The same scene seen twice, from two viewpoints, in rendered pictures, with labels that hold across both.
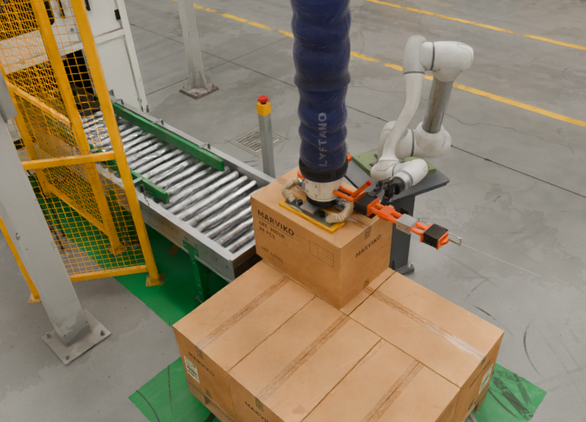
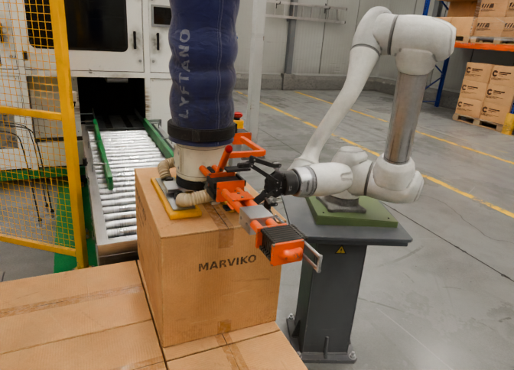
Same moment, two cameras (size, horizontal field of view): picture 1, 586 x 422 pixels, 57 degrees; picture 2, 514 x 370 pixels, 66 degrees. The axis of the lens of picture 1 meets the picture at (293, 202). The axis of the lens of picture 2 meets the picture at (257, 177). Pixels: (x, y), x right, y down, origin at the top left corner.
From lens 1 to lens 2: 1.59 m
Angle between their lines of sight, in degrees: 24
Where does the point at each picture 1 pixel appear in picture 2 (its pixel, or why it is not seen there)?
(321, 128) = (182, 53)
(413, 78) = (359, 52)
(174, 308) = not seen: hidden behind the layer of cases
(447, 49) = (415, 19)
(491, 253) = not seen: outside the picture
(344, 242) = (174, 233)
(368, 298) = (213, 349)
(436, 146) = (398, 183)
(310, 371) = not seen: outside the picture
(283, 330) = (69, 343)
